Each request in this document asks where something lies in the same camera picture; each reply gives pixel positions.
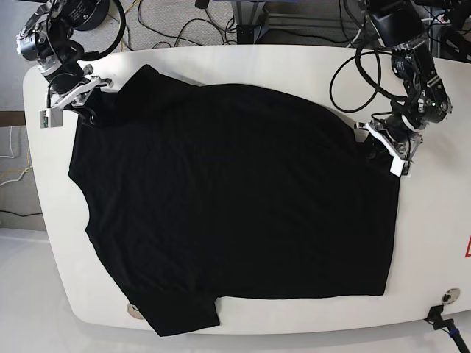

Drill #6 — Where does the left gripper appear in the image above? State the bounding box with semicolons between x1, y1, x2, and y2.
364;114;422;160

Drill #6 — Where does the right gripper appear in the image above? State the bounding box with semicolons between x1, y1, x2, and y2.
46;71;98;127

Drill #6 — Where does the black T-shirt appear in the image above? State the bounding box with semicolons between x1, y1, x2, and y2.
68;65;400;337

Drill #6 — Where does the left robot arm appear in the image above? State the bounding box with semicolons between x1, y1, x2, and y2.
341;1;452;165

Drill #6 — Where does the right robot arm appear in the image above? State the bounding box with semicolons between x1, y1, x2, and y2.
16;1;127;128

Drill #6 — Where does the red warning sticker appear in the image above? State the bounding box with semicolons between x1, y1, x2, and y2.
464;237;471;258

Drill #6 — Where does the round metal table grommet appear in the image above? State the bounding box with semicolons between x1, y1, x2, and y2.
441;288;461;305

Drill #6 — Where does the yellow cable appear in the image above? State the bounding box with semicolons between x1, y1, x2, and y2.
123;0;143;51

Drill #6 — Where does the black frame base post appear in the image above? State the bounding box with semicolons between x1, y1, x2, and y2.
236;24;269;45

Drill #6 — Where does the black clamp with cable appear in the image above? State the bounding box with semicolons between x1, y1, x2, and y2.
424;304;470;353

